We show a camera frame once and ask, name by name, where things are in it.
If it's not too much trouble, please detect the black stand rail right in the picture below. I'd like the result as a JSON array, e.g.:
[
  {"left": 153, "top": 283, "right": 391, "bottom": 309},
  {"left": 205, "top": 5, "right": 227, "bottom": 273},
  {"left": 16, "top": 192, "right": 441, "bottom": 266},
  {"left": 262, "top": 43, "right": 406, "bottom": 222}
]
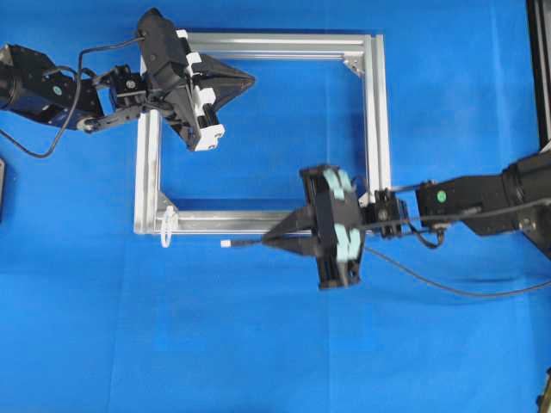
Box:
[{"left": 526, "top": 0, "right": 550, "bottom": 151}]

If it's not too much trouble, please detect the white zip tie loop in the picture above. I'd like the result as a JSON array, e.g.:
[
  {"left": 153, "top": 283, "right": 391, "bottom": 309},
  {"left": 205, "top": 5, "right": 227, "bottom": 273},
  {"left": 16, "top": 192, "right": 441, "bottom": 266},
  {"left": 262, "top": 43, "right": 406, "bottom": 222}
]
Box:
[{"left": 160, "top": 206, "right": 178, "bottom": 248}]

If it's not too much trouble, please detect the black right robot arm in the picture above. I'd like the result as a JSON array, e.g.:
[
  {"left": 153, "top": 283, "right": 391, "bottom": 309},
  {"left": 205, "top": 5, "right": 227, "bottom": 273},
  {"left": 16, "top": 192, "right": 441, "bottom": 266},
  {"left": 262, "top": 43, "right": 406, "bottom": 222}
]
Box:
[{"left": 261, "top": 151, "right": 550, "bottom": 289}]

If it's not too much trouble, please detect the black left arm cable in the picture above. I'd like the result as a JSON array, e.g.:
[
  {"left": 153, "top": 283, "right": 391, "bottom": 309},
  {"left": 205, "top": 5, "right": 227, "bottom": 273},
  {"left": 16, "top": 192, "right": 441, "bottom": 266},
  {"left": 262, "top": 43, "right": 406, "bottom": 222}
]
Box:
[{"left": 0, "top": 36, "right": 145, "bottom": 159}]

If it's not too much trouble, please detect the dark box left edge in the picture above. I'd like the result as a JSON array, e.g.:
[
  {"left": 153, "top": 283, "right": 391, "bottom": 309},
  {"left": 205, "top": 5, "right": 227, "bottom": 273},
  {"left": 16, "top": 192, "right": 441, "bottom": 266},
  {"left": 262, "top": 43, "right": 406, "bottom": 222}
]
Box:
[{"left": 0, "top": 158, "right": 6, "bottom": 222}]

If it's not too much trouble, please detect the black wire with white tip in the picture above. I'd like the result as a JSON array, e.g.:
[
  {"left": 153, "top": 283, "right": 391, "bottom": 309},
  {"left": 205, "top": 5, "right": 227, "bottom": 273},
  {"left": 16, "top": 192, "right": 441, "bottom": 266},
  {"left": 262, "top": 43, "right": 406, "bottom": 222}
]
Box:
[{"left": 220, "top": 238, "right": 551, "bottom": 299}]

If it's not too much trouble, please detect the blue table cloth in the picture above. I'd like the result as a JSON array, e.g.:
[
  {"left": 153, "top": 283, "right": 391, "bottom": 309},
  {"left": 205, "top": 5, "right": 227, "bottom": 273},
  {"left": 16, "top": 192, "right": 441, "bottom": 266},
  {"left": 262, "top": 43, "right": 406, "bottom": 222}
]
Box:
[{"left": 1, "top": 1, "right": 550, "bottom": 412}]

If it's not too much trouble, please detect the yellow black object corner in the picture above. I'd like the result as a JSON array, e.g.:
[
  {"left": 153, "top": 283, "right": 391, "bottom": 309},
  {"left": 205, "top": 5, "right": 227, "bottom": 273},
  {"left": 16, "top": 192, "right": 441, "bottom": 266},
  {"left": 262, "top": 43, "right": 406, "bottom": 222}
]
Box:
[{"left": 536, "top": 367, "right": 551, "bottom": 413}]

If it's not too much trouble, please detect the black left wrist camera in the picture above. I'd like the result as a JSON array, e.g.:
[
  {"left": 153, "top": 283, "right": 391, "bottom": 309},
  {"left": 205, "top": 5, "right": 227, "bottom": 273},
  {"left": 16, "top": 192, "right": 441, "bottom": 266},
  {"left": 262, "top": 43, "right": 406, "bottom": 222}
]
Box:
[{"left": 136, "top": 8, "right": 188, "bottom": 90}]

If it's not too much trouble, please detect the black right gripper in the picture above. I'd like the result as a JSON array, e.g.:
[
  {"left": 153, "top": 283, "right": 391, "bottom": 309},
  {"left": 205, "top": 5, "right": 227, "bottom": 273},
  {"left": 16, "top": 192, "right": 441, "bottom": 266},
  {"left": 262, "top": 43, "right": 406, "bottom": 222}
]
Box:
[{"left": 262, "top": 164, "right": 367, "bottom": 290}]

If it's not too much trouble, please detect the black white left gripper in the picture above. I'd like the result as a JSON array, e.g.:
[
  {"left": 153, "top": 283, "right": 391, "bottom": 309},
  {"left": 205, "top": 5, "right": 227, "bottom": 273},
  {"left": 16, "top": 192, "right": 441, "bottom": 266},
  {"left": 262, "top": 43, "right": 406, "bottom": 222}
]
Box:
[{"left": 158, "top": 29, "right": 255, "bottom": 151}]

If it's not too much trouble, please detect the square aluminium extrusion frame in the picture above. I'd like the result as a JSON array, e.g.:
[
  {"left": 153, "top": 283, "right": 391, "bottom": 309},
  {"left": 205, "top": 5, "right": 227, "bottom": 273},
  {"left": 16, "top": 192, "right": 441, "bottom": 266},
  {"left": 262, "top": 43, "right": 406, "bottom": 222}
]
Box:
[{"left": 133, "top": 29, "right": 391, "bottom": 235}]

